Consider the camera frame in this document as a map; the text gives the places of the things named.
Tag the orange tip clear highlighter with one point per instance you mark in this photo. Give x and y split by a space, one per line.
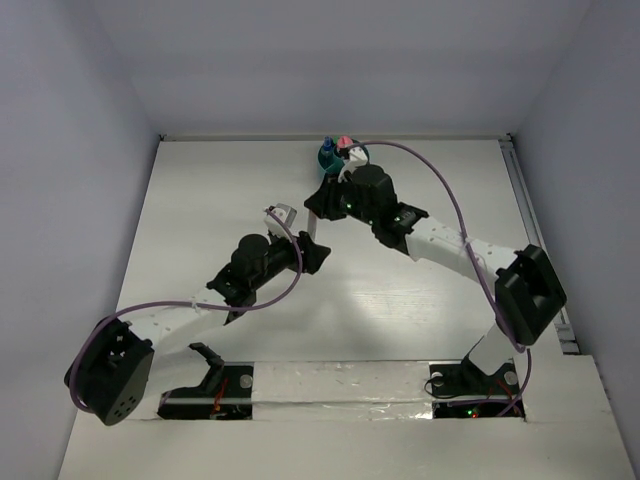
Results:
312 224

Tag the foil covered front board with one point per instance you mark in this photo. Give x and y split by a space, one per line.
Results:
341 391

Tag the teal round organizer container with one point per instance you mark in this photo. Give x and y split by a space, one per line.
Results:
333 165

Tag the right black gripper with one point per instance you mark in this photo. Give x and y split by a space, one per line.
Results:
324 200

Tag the pink topped centre tube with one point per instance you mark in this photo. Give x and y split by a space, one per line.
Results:
344 142

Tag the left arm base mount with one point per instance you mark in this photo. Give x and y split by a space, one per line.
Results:
224 392

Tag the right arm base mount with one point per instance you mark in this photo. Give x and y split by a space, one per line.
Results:
460 390

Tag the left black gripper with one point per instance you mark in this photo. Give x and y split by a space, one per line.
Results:
312 253

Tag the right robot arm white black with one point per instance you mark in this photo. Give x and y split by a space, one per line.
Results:
522 284

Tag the blue cap white pen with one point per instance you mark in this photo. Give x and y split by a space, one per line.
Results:
327 147

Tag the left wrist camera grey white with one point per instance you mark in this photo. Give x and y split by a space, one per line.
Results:
279 219

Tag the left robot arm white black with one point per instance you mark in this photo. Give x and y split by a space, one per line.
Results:
151 349

